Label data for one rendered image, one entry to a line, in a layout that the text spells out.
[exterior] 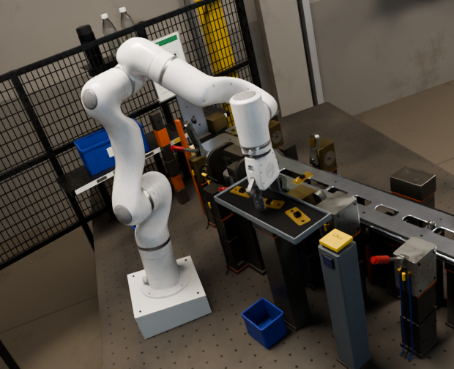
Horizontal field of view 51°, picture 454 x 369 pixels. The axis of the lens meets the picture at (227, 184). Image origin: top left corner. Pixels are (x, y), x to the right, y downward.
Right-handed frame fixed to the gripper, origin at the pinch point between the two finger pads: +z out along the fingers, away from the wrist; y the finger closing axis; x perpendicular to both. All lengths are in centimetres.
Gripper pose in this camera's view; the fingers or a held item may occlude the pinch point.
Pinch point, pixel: (268, 197)
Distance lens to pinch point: 138.4
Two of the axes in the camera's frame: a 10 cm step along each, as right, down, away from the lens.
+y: 5.4, -5.3, 6.6
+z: 2.3, 8.4, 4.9
